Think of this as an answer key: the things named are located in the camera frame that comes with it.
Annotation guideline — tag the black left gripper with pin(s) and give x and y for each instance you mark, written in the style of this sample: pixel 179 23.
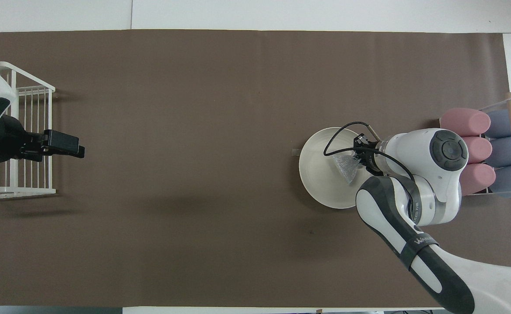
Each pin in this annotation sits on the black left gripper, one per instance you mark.
pixel 5 141

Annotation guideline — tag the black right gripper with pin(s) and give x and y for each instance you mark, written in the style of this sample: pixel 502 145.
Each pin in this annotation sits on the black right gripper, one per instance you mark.
pixel 375 159

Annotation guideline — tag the clear plastic bag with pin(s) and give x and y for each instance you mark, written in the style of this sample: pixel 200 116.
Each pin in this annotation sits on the clear plastic bag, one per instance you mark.
pixel 345 168

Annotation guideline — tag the cream round plate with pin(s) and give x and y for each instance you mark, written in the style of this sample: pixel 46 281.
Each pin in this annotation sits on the cream round plate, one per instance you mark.
pixel 321 174

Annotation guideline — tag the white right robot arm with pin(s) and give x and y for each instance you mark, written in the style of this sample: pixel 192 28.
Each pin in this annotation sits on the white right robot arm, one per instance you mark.
pixel 412 205

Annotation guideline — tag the clear tape piece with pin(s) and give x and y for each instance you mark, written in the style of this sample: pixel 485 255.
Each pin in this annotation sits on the clear tape piece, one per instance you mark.
pixel 295 151

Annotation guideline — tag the pink plastic cup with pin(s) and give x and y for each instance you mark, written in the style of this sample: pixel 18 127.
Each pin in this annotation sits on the pink plastic cup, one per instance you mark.
pixel 465 122
pixel 480 150
pixel 480 179

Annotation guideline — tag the brown table mat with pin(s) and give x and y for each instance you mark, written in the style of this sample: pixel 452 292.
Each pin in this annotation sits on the brown table mat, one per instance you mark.
pixel 194 109

